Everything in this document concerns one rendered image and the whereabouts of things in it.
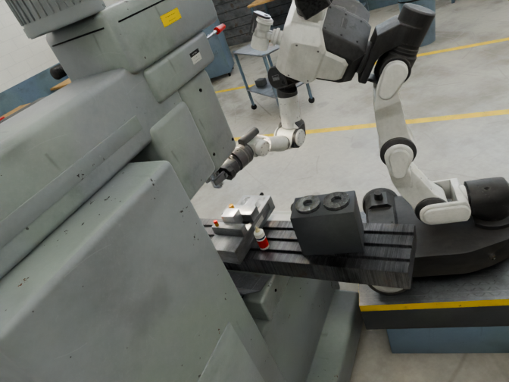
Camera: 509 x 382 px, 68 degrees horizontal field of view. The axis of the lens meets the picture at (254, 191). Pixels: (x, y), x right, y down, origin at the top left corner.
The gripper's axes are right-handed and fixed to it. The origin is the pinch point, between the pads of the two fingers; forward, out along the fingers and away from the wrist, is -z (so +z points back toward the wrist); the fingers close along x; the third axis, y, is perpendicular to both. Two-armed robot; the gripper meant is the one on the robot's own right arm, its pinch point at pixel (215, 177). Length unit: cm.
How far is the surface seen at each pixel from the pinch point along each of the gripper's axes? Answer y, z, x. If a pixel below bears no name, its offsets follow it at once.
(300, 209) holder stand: 11.8, 5.6, 33.2
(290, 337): 73, -13, 21
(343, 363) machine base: 106, 1, 31
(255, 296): 39.4, -18.2, 19.6
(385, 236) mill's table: 32, 21, 53
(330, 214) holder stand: 13.2, 8.3, 43.6
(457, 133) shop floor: 127, 240, -1
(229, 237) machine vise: 24.6, -7.3, 2.0
